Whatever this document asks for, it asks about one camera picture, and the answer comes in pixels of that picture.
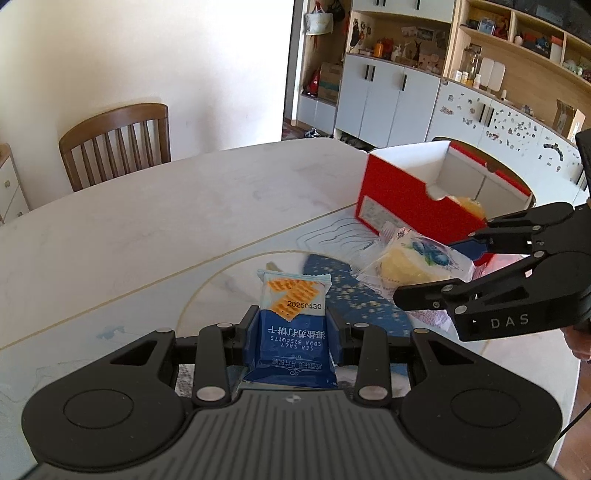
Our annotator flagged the white plastic container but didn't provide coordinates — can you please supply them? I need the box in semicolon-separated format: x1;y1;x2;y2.
475;60;506;90

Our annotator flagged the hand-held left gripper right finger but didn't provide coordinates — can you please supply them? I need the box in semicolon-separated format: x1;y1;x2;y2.
325;305;483;408

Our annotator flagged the pale hanging tote bag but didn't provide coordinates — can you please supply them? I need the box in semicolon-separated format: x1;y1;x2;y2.
305;2;334;35

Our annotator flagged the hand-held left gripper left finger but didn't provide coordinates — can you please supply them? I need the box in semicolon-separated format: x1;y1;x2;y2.
108;305;260;408

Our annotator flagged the blue cracker packet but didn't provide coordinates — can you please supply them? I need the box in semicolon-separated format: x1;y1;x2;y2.
240;269;340;391

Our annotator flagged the clear yellow cake packet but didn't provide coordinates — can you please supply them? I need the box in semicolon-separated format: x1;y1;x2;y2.
358;222;476;319

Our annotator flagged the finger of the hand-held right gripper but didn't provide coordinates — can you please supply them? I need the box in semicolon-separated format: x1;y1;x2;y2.
392;251;583;325
447;202;578;267

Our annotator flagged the brown cardboard carton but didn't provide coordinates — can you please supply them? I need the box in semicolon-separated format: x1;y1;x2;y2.
318;62;343;104

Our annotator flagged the thin black cable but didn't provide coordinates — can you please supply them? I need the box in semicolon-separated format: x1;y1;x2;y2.
558;401;591;435

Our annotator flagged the white patterned desktop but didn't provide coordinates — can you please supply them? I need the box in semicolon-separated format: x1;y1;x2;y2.
0;138;580;416

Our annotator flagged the red cardboard box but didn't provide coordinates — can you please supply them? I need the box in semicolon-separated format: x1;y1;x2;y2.
355;140;536;268

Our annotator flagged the white drawer sideboard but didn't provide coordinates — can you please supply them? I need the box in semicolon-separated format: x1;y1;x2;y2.
0;143;31;224

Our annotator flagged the yellow soft toy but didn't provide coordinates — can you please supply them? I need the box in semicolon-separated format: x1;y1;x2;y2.
445;195;489;222

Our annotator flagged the person's right hand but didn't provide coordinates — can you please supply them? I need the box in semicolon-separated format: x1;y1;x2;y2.
564;325;591;361

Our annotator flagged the white and wood wall cabinet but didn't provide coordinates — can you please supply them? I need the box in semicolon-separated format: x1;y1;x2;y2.
295;0;591;185

